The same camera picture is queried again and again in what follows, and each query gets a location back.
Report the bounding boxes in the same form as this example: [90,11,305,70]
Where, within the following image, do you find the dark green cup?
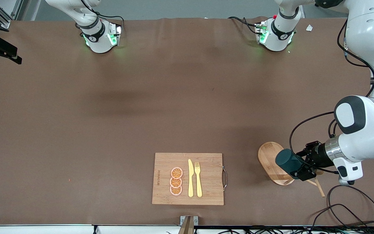
[275,149,304,178]

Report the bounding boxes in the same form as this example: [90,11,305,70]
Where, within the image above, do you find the wooden mug rack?
[258,142,326,198]

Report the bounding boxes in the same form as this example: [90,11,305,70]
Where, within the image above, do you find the brown table cover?
[0,18,374,226]

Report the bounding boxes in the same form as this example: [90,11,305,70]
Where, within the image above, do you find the bamboo cutting board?
[152,153,225,206]

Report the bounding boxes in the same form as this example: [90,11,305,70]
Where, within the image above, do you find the yellow plastic fork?
[194,162,203,198]

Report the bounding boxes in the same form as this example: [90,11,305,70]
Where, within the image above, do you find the yellow plastic knife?
[188,159,194,198]

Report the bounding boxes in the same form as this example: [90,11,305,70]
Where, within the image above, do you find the brown bar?
[178,216,194,234]

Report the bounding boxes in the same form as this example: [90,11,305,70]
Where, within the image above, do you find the aluminium frame profile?
[0,0,23,29]

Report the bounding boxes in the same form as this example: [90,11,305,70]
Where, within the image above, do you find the black looped cable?
[310,185,374,228]

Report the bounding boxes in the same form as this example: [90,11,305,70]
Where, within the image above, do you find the black cable bundle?
[195,225,374,234]

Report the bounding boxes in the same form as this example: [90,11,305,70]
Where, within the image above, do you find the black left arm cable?
[289,18,374,174]

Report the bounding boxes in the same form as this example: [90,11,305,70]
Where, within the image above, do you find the black base cable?
[94,12,125,31]
[228,16,259,34]

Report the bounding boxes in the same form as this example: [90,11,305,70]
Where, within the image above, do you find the grey metal bracket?
[180,215,199,226]

